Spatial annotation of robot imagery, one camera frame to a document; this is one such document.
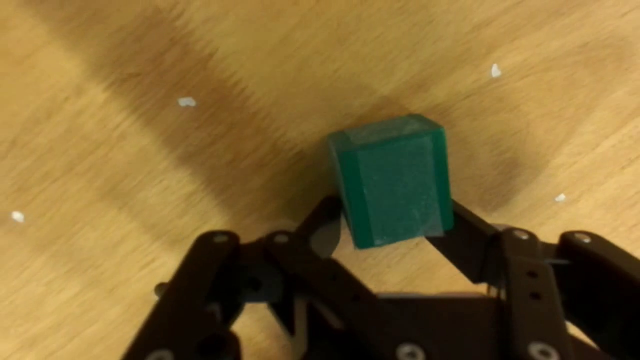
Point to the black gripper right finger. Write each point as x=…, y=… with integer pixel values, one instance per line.
x=553, y=292

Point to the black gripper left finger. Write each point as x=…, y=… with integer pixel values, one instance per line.
x=266, y=300

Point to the teal wooden block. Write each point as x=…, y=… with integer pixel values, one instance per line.
x=393, y=186

